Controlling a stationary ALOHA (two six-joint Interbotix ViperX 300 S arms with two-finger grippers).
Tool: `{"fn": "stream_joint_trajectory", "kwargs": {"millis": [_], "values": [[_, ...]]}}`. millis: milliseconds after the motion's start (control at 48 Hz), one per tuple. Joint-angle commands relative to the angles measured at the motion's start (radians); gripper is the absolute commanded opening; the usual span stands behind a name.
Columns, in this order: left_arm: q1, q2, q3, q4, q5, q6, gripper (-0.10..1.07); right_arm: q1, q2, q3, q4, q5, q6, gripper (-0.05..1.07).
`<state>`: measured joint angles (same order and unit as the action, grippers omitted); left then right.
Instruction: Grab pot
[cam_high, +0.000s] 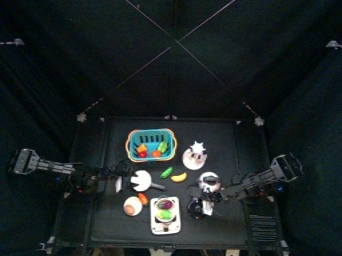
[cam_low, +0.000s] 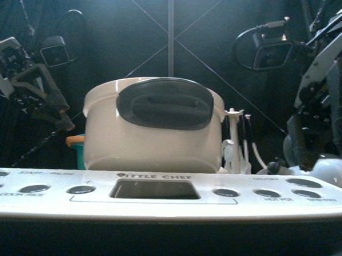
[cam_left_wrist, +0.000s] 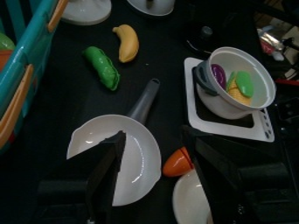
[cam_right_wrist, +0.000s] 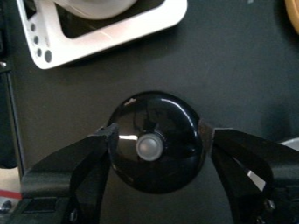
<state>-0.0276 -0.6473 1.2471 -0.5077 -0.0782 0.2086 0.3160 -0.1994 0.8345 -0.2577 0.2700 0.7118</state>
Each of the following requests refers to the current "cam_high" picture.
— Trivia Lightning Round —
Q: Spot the white printed label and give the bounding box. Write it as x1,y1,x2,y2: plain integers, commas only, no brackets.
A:
248,214,279,247

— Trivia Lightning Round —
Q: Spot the green toy pot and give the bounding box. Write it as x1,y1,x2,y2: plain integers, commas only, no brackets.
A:
156,209,177,222

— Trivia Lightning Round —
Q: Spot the white toy stove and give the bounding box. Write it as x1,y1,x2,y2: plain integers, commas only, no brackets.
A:
150,196,184,236

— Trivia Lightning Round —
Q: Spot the white spiky toy piece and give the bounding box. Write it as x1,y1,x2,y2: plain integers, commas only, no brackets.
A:
189,140,208,153

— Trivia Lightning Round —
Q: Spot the black toy pot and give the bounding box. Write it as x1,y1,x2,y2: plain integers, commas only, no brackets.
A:
186,199,217,221

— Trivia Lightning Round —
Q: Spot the thin diagonal cord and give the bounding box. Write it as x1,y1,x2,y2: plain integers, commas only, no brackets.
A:
125,0,260,116
85,0,238,113

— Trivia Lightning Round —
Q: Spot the purple toy pot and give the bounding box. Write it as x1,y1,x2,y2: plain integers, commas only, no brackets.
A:
156,198,176,211

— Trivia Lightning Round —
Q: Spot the white bowl with egg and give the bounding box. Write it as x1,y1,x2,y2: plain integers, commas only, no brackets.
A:
124,196,145,217

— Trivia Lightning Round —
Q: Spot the yellow toy banana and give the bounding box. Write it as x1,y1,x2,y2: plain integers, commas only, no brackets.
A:
170,171,189,184

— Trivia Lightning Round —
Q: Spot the white toy plate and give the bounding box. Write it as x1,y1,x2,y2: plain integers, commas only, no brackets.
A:
182,147,209,171

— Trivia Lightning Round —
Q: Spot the blue basket with orange rim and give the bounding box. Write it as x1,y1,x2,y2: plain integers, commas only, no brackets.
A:
125,128,180,163

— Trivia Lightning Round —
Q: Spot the green toy pepper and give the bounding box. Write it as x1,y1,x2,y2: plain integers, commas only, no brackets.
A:
160,166,176,180

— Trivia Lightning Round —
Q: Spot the orange toy carrot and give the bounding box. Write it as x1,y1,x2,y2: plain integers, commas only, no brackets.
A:
137,192,150,206

